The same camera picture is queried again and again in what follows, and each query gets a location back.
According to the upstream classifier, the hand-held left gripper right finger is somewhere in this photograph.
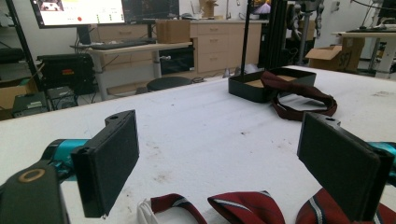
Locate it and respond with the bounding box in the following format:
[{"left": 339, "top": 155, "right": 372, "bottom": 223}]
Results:
[{"left": 297, "top": 111, "right": 396, "bottom": 222}]

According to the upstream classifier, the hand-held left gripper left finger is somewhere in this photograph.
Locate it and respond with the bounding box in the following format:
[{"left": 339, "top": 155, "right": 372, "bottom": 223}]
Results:
[{"left": 41, "top": 109, "right": 140, "bottom": 218}]

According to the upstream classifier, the dark maroon tie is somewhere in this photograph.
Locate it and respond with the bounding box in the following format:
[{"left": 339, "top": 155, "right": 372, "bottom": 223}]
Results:
[{"left": 261, "top": 70, "right": 339, "bottom": 121}]

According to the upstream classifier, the red striped tie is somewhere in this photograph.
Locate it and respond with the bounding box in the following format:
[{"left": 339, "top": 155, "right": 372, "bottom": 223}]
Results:
[{"left": 136, "top": 188, "right": 396, "bottom": 224}]

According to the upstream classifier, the black tie rack wooden base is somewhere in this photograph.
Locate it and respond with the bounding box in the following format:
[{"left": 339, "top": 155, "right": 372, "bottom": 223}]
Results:
[{"left": 228, "top": 0, "right": 318, "bottom": 104}]

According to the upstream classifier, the grey power supply unit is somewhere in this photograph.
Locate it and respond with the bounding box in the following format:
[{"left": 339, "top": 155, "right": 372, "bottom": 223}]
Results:
[
  {"left": 46, "top": 86, "right": 78, "bottom": 111},
  {"left": 12, "top": 91, "right": 50, "bottom": 119}
]

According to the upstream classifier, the black computer tower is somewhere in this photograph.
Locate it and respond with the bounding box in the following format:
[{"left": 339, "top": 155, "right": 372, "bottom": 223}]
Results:
[{"left": 36, "top": 53, "right": 96, "bottom": 96}]

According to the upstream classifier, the white foam board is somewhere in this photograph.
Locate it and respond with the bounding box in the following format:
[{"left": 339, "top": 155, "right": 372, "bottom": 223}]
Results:
[{"left": 0, "top": 64, "right": 396, "bottom": 224}]

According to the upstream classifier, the black round stool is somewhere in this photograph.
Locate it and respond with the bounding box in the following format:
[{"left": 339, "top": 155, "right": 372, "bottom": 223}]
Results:
[{"left": 146, "top": 76, "right": 193, "bottom": 92}]

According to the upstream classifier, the open cardboard box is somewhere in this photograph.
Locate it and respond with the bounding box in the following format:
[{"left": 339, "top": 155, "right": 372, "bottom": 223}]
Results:
[
  {"left": 304, "top": 36, "right": 365, "bottom": 73},
  {"left": 0, "top": 77, "right": 40, "bottom": 120}
]

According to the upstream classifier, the white height-adjustable desk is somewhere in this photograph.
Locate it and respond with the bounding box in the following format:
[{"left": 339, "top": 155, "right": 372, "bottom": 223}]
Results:
[{"left": 70, "top": 41, "right": 193, "bottom": 102}]

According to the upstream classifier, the black keyboard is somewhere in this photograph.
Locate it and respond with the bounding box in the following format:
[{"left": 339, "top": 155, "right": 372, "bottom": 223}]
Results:
[{"left": 90, "top": 37, "right": 157, "bottom": 51}]

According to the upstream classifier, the white side table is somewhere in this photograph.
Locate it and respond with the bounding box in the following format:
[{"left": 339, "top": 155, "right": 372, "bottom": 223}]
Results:
[{"left": 331, "top": 28, "right": 396, "bottom": 79}]

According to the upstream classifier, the closed cardboard box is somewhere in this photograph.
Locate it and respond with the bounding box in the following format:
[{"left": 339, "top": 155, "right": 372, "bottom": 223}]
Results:
[{"left": 155, "top": 19, "right": 191, "bottom": 45}]

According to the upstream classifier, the lit computer monitor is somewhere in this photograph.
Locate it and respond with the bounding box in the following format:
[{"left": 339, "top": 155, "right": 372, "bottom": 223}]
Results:
[{"left": 30, "top": 0, "right": 127, "bottom": 46}]

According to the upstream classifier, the dark computer monitor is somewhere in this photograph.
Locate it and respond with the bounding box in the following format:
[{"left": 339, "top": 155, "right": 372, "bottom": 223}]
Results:
[{"left": 122, "top": 0, "right": 181, "bottom": 24}]

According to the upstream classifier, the light wooden drawer cabinet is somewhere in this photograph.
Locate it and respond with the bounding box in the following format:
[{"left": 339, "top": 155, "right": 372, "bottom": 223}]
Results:
[{"left": 92, "top": 20, "right": 269, "bottom": 76}]

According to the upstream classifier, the black metal frame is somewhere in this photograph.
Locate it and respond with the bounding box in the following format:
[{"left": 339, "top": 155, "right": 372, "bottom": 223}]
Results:
[
  {"left": 5, "top": 0, "right": 44, "bottom": 91},
  {"left": 266, "top": 0, "right": 289, "bottom": 70}
]

